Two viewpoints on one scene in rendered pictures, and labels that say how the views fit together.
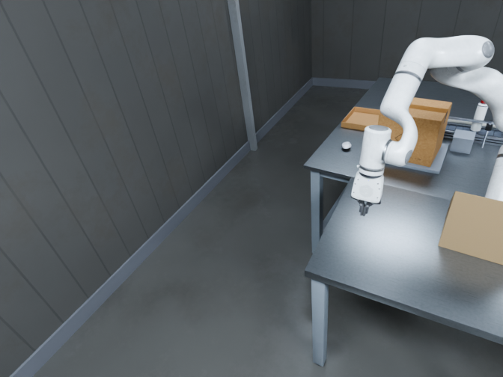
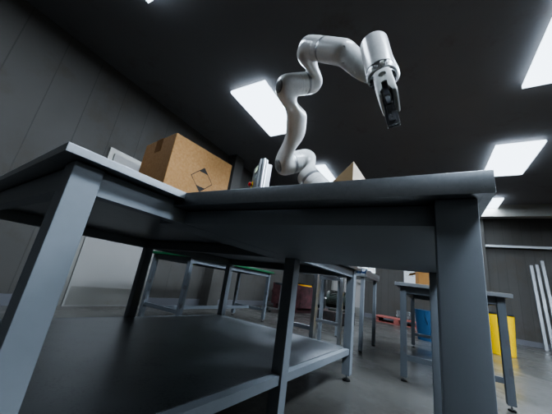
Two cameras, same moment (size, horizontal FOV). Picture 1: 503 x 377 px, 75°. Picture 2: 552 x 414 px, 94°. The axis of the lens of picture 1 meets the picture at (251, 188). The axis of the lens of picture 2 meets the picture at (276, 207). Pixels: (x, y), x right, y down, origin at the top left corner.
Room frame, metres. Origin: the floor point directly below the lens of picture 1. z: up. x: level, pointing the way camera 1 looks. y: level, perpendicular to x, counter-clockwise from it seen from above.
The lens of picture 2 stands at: (1.21, 0.17, 0.61)
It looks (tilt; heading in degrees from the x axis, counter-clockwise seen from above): 17 degrees up; 267
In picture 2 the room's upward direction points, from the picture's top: 8 degrees clockwise
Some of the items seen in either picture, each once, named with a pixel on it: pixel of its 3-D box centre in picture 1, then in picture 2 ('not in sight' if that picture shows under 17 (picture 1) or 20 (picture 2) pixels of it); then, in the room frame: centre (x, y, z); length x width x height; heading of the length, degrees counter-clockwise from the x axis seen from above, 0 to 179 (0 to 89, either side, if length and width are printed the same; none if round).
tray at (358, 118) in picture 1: (369, 119); not in sight; (2.01, -0.87, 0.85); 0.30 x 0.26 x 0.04; 52
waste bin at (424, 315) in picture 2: not in sight; (429, 324); (-2.21, -4.77, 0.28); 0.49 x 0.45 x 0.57; 141
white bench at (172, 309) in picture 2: not in sight; (216, 291); (1.68, -3.78, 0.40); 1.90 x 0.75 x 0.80; 56
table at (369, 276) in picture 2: not in sight; (348, 305); (-0.15, -3.43, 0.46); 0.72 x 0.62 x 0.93; 52
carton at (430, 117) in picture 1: (411, 129); (184, 182); (1.57, -0.92, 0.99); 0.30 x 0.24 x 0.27; 48
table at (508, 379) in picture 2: not in sight; (443, 328); (-1.01, -2.80, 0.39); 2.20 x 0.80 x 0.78; 56
